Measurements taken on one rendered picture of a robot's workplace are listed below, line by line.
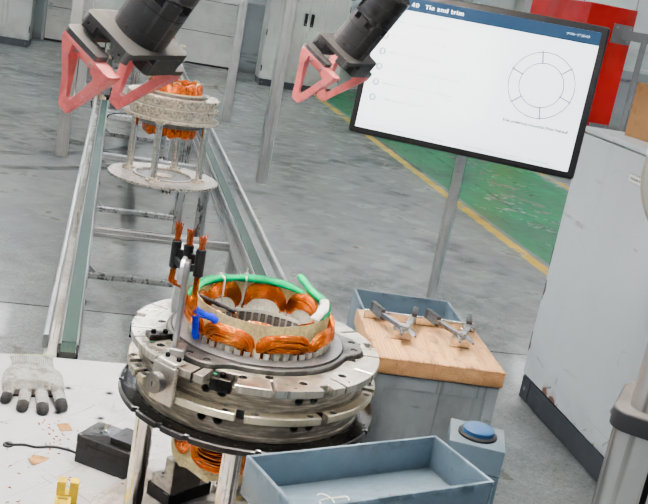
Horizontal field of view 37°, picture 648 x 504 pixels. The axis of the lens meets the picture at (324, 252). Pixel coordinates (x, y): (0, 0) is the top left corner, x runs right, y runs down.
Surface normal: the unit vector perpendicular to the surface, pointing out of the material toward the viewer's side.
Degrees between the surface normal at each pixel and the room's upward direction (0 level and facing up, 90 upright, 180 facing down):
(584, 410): 90
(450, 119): 83
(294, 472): 90
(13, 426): 0
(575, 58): 83
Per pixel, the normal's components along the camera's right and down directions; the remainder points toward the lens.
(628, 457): -0.43, 0.16
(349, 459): 0.50, 0.31
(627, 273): -0.97, -0.12
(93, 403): 0.18, -0.95
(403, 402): 0.11, 0.28
